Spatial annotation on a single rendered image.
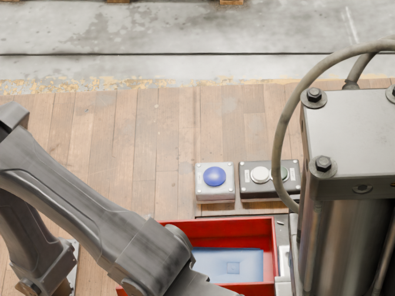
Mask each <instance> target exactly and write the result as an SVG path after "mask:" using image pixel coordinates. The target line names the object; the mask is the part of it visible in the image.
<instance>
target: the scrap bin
mask: <svg viewBox="0 0 395 296"><path fill-rule="evenodd" d="M157 222H158V223H160V224H161V225H163V226H165V225H166V224H172V225H174V226H176V227H178V228H179V229H181V230H182V231H183V232H184V233H185V234H186V236H187V237H188V239H189V241H190V243H191V245H192V246H193V247H228V248H260V249H261V250H263V282H230V283H213V284H215V285H218V286H220V287H223V288H226V289H228V290H231V291H234V292H236V293H238V294H243V295H244V296H275V292H274V280H275V277H278V276H279V273H278V265H277V245H276V231H275V217H274V216H267V217H236V218H204V219H188V220H157ZM115 290H116V293H117V295H118V296H128V295H127V293H126V292H125V290H124V289H123V288H122V286H120V285H119V286H118V287H115Z"/></svg>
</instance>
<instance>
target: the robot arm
mask: <svg viewBox="0 0 395 296"><path fill-rule="evenodd" d="M29 114H30V112H29V111H28V110H27V109H26V108H24V107H23V106H22V105H20V104H19V103H17V102H14V101H10V102H8V103H5V104H3V105H0V235H1V236H2V238H3V239H4V242H5V244H6V246H7V249H8V252H9V259H10V261H11V262H10V263H9V265H10V267H11V268H12V270H13V271H14V273H15V274H16V276H17V277H18V279H19V281H18V282H17V283H16V285H15V286H14V287H15V289H16V290H18V291H19V292H21V293H23V294H24V295H26V296H75V293H76V281H77V275H78V264H79V252H80V245H81V246H82V247H83V248H84V249H85V250H86V251H87V252H88V253H89V254H90V255H91V256H92V257H93V259H94V260H95V261H96V263H97V265H98V266H100V267H101V268H103V269H104V270H105V271H106V272H108V273H107V276H108V277H110V278H111V279H113V280H114V281H115V282H116V283H118V284H119V285H120V286H122V288H123V289H124V290H125V292H126V293H127V295H128V296H244V295H243V294H238V293H236V292H234V291H231V290H228V289H226V288H223V287H220V286H218V285H215V284H212V283H210V282H209V281H210V278H209V276H208V275H206V274H202V273H200V272H197V271H194V270H192V268H193V266H194V264H195V262H196V259H195V257H194V256H193V254H192V252H191V251H192V250H193V246H192V245H191V243H190V241H189V239H188V237H187V236H186V234H185V233H184V232H183V231H182V230H181V229H179V228H178V227H176V226H174V225H172V224H166V225H165V226H163V225H161V224H160V223H158V222H157V221H156V220H154V219H153V218H152V217H151V216H150V217H149V218H148V219H147V220H145V219H144V218H143V217H142V216H140V215H139V214H138V213H136V212H134V211H130V210H128V209H126V208H123V207H121V206H120V205H118V204H116V203H114V202H112V201H110V200H109V199H107V198H106V197H104V196H103V195H101V194H99V193H98V192H97V191H95V190H94V189H93V188H91V187H90V186H89V185H87V184H86V183H85V182H83V181H82V180H81V179H79V178H78V177H76V176H75V175H74V174H73V173H71V172H70V171H69V170H68V169H66V168H65V167H63V166H62V165H61V164H60V163H58V162H57V161H56V160H55V159H54V158H53V157H52V156H51V155H50V154H48V153H47V152H46V151H45V150H44V149H43V147H42V146H41V145H40V144H39V143H38V142H37V141H36V140H35V138H34V137H33V136H32V133H30V132H29V131H28V123H29ZM38 211H40V212H41V213H42V214H44V215H45V216H46V217H47V218H49V219H50V220H52V221H53V222H54V223H55V224H57V225H58V226H60V228H62V229H63V230H65V231H66V232H67V233H68V234H70V235H71V236H72V237H73V238H74V239H64V238H62V237H58V238H57V237H55V236H54V235H53V234H52V233H51V232H50V231H49V230H48V228H47V227H46V225H45V223H44V222H43V220H42V218H41V216H40V214H39V213H38Z"/></svg>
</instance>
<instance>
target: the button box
mask: <svg viewBox="0 0 395 296"><path fill-rule="evenodd" d="M260 166H262V167H265V168H267V169H268V171H269V178H268V179H267V180H266V181H261V182H260V181H256V180H254V179H253V177H252V171H253V169H255V168H256V167H260ZM281 166H283V167H285V168H286V169H287V172H288V174H287V178H286V179H285V180H283V181H282V182H283V185H284V188H285V190H286V191H287V193H288V195H289V196H290V195H295V194H300V190H301V183H302V172H301V173H300V164H299V160H298V159H288V160H281ZM271 170H272V161H271V160H259V161H244V162H239V190H240V201H241V202H256V201H281V199H280V197H279V196H278V194H277V192H276V190H275V187H274V184H273V180H272V177H271Z"/></svg>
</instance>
